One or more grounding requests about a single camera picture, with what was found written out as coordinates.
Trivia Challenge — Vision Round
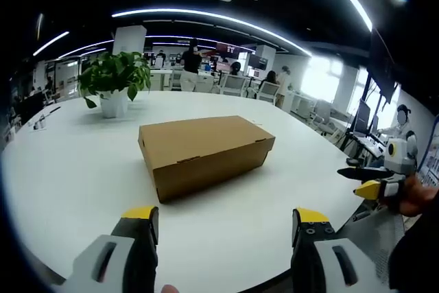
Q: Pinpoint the brown cardboard shoe box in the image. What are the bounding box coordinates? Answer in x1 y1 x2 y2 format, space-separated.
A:
138 115 276 204

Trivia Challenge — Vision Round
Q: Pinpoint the person's right hand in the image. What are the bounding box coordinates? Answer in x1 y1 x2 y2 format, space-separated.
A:
397 173 439 218

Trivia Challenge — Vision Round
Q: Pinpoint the grey mesh chair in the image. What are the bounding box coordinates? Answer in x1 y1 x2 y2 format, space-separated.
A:
335 200 406 289

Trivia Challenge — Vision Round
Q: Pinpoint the white office chair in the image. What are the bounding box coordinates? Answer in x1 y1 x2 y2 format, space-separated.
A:
219 73 248 96
255 81 281 104

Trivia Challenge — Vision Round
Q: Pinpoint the black hanging screen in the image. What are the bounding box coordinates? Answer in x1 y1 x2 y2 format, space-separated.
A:
368 26 401 104

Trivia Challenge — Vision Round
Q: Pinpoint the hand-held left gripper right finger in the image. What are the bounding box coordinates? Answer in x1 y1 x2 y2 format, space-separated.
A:
291 207 392 293

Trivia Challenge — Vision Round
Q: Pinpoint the small white desk device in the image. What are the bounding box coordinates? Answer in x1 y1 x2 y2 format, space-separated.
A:
32 106 62 132

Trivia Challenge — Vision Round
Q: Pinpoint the black desk monitor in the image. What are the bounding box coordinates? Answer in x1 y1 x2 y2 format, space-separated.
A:
353 99 372 137

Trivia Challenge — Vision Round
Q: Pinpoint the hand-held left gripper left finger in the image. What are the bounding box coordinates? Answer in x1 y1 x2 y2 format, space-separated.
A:
51 205 161 293

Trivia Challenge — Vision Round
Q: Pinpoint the green leafy plant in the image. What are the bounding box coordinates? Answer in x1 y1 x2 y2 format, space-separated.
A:
78 51 152 109

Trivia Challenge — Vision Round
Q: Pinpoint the long ceiling light strip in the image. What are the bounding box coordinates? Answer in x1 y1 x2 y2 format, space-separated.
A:
111 8 313 58

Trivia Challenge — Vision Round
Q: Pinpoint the white faceted plant pot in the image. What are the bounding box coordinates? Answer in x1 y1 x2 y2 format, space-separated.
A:
99 89 130 119

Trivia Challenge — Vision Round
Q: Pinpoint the red wall screen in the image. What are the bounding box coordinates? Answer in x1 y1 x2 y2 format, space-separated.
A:
215 42 241 58

